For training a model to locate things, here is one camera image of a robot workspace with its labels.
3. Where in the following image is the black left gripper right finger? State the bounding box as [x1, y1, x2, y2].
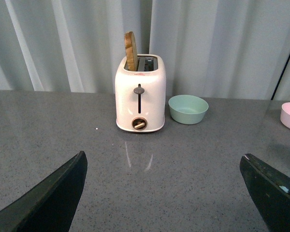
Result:
[240, 154, 290, 232]

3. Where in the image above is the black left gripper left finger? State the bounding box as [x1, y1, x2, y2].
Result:
[0, 151, 87, 232]

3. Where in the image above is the green bowl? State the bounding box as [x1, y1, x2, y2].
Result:
[168, 95, 209, 125]

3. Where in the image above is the cream white toaster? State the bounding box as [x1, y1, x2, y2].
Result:
[115, 54, 166, 133]

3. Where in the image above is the toasted bread slice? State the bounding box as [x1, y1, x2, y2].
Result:
[124, 31, 138, 72]

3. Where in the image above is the black cable by curtain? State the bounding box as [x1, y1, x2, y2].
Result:
[270, 31, 290, 101]

